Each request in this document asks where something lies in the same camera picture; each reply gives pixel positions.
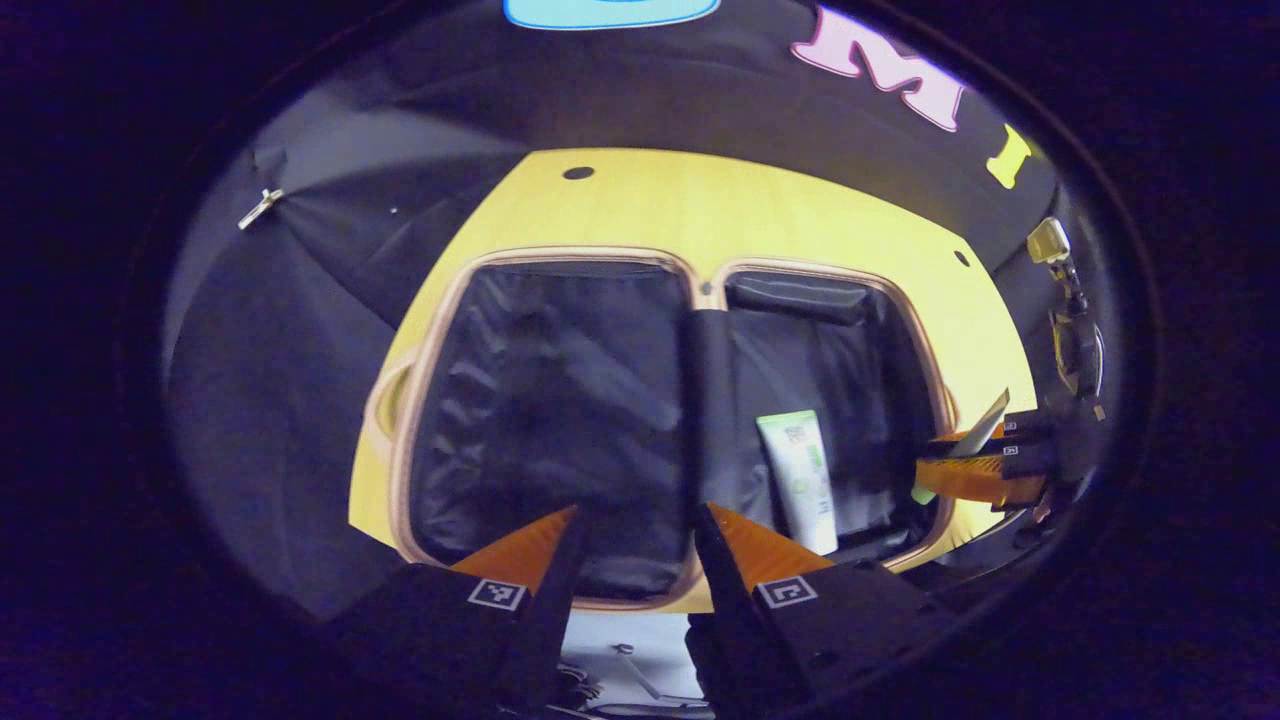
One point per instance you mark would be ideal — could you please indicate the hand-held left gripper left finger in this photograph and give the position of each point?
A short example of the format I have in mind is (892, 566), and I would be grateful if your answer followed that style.
(558, 615)

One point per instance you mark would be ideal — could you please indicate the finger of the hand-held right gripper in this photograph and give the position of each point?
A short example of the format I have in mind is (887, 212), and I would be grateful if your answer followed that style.
(975, 480)
(1028, 424)

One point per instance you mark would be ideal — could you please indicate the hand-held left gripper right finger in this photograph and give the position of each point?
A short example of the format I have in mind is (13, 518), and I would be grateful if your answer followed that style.
(725, 590)

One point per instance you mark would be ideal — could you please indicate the white tube with green print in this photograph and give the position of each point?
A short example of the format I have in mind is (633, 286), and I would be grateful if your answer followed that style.
(800, 480)

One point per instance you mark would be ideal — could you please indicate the pink suitcase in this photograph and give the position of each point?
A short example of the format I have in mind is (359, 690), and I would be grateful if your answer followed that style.
(550, 400)

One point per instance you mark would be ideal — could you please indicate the black backdrop cloth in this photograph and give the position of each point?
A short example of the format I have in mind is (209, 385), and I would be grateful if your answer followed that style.
(300, 400)

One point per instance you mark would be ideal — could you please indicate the silver cloth clip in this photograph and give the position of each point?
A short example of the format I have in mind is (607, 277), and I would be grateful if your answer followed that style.
(260, 209)

